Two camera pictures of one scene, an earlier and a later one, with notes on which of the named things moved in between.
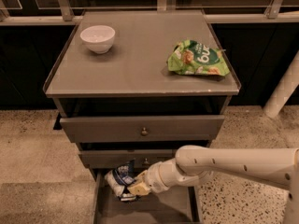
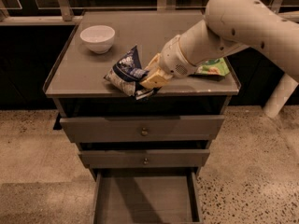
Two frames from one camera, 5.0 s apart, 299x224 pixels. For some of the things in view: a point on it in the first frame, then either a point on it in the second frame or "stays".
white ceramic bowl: [98, 38] stays
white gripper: [153, 178] → [173, 60]
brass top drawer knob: [144, 133] stays
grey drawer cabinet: [141, 85] stays
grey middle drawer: [139, 158] stays
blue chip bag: [120, 178] → [127, 75]
